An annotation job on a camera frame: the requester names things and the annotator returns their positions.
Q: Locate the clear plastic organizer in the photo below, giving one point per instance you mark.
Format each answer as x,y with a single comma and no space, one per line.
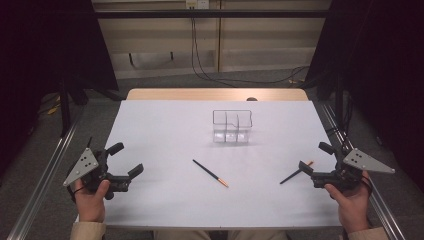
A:
232,131

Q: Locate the white table mat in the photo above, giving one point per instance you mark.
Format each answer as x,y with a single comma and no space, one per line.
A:
173,133

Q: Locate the short black foot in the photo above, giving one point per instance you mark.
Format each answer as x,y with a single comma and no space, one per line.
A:
172,55
131,59

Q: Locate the person's leg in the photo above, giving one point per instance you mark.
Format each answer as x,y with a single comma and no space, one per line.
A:
181,236
258,236

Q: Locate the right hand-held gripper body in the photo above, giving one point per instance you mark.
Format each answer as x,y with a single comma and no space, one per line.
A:
361,162

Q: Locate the person's right leg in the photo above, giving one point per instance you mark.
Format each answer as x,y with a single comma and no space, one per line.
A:
258,236

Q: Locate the black horizontal bar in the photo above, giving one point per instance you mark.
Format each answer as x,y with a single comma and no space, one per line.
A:
200,14

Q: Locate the person's left hand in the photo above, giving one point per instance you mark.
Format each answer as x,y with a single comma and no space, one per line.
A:
90,205

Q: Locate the black curtain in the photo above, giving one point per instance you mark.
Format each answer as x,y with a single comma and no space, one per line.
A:
43,50
383,66

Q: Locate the white wall outlet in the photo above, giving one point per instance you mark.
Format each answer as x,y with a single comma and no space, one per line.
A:
197,3

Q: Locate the small black stick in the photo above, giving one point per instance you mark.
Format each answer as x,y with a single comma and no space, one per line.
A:
89,141

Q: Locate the black pen with gold end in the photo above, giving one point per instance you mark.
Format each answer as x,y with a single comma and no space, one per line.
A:
290,177
210,172

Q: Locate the aluminium rail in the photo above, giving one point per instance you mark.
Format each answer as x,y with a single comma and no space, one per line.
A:
43,180
383,210

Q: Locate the person's right hand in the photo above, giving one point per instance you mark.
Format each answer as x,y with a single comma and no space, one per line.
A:
353,208

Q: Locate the wooden table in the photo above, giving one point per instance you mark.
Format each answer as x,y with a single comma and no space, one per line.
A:
200,94

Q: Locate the brown round table grommet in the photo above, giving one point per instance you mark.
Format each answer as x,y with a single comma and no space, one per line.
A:
251,99

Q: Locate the beige desk leg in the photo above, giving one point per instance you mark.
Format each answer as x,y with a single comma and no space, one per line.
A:
219,40

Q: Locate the person's left leg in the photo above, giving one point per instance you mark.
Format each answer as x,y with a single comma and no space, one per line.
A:
181,236

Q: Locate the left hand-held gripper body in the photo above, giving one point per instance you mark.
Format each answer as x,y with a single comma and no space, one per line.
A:
87,164

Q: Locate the black stand post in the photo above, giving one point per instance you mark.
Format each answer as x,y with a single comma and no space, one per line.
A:
64,110

